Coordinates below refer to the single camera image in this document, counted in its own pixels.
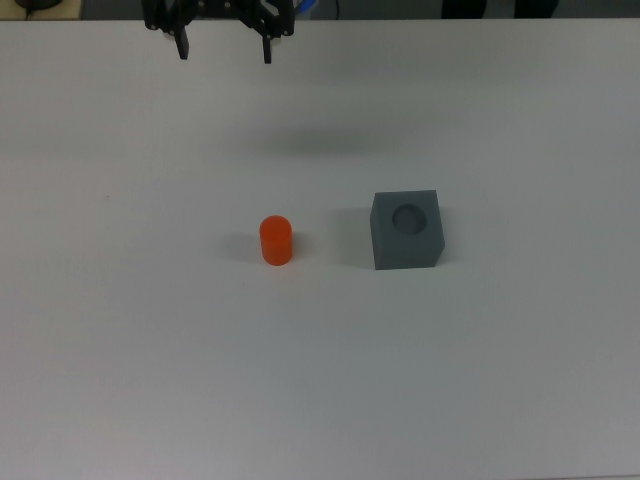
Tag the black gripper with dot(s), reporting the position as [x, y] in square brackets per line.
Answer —
[220, 7]

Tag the orange cylinder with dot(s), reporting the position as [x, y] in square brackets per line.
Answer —
[276, 242]

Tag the grey block with round hole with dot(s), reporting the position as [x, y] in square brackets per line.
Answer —
[407, 245]

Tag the dark round object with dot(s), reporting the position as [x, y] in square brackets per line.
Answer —
[36, 3]

